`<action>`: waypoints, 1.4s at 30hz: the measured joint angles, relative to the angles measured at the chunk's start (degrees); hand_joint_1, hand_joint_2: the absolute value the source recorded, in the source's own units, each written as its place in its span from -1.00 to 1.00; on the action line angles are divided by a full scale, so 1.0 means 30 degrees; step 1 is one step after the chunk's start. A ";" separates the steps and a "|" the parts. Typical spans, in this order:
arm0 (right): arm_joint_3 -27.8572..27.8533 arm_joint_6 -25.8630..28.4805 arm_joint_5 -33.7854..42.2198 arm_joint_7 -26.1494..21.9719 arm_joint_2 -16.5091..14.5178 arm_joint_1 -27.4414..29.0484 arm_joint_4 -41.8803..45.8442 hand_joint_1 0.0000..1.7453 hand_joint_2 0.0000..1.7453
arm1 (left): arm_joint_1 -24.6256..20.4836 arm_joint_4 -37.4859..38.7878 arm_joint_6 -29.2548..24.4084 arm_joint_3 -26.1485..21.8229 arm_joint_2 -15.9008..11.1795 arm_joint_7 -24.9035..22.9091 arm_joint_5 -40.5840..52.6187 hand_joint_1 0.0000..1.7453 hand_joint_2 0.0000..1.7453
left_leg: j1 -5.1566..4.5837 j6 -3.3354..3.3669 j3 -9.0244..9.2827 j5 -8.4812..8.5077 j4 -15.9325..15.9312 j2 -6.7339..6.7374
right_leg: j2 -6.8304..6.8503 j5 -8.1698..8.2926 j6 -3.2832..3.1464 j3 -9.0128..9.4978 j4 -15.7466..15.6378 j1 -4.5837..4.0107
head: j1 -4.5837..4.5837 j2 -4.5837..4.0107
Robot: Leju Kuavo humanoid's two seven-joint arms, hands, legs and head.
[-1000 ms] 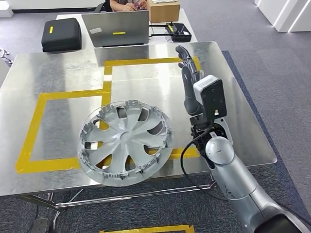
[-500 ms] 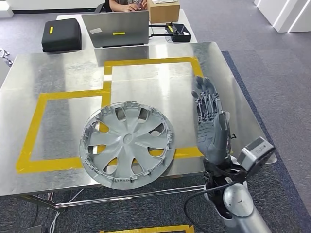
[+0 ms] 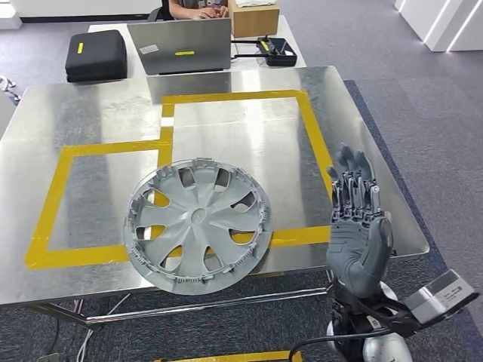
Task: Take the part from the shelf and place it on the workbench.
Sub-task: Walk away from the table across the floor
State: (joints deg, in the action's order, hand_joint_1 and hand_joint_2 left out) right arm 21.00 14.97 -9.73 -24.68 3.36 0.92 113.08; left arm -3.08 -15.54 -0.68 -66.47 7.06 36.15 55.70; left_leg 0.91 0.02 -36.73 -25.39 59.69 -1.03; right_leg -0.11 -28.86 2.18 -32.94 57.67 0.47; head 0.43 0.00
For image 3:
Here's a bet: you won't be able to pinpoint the person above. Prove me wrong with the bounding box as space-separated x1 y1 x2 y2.
168 0 229 21

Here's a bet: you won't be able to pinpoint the black desk chair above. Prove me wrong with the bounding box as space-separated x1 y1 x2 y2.
146 0 171 23

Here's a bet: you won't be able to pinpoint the yellow tape on workbench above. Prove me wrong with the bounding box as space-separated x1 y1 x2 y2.
23 88 334 272

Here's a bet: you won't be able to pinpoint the cardboard box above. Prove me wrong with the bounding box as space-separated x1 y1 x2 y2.
227 0 281 39

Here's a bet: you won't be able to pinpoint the grey laptop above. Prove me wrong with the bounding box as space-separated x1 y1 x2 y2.
127 17 232 76

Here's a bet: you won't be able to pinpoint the yellow floor tape square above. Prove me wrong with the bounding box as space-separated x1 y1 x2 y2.
154 350 303 362

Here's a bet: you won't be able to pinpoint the white partition panels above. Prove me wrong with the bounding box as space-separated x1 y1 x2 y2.
393 0 483 53

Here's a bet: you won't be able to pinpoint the black zip case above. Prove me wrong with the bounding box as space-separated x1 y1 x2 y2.
64 29 129 84

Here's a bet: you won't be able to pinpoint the grey plastic wheel hubcap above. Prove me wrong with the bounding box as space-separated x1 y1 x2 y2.
123 158 273 296

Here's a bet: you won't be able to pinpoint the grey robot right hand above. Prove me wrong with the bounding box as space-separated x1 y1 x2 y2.
326 143 394 300

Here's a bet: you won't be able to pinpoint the stainless steel workbench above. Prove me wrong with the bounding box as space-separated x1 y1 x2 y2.
0 66 431 332

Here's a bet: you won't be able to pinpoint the black router with antennas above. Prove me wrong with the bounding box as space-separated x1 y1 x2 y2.
231 36 298 69

